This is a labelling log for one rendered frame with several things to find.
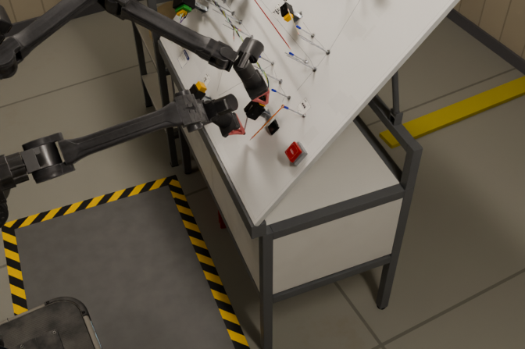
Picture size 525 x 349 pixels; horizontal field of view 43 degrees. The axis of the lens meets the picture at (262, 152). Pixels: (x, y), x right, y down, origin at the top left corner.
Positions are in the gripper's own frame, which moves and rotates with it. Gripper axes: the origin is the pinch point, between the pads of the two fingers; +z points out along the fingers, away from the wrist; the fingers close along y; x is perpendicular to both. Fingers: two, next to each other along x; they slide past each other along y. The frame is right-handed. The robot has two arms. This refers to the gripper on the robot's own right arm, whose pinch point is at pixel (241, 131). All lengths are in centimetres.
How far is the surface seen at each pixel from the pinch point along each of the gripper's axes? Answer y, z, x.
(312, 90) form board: -6.1, -0.4, -29.5
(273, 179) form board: -23.0, 3.8, -2.5
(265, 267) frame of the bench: -34, 28, 25
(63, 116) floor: 143, 43, 128
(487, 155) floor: 39, 179, -49
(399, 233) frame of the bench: -30, 70, -14
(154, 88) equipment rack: 125, 58, 70
